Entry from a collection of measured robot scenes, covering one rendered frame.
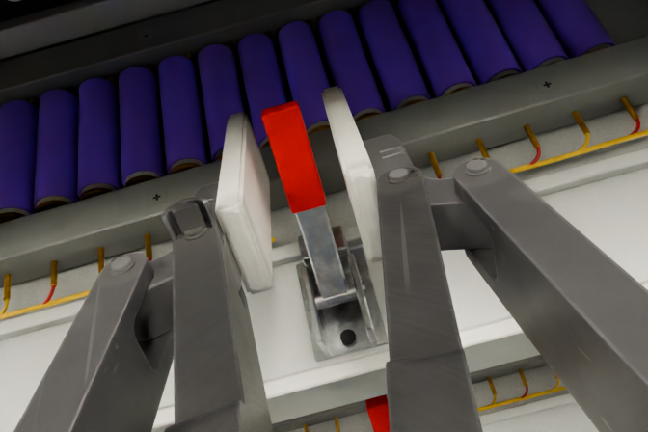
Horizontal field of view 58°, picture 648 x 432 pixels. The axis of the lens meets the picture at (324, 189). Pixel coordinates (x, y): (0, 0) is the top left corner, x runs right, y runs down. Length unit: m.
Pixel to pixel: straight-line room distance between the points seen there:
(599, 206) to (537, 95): 0.05
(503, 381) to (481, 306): 0.20
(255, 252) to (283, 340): 0.08
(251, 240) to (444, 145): 0.11
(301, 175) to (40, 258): 0.13
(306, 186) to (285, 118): 0.02
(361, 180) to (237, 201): 0.03
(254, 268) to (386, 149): 0.05
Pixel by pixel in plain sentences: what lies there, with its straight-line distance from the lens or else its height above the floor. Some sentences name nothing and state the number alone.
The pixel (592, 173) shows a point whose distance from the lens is 0.25.
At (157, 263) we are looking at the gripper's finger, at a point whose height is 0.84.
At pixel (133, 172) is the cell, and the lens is 0.27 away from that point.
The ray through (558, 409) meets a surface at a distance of 0.42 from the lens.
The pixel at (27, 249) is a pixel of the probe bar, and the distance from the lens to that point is 0.27.
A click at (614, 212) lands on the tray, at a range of 0.25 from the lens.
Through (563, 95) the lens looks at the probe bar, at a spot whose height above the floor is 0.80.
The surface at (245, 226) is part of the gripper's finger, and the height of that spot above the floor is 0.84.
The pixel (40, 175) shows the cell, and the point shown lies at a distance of 0.29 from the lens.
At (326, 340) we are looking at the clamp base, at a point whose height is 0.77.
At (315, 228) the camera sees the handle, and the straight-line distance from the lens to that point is 0.20.
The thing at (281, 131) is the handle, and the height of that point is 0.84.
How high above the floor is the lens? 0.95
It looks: 43 degrees down
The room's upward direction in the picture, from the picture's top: 17 degrees counter-clockwise
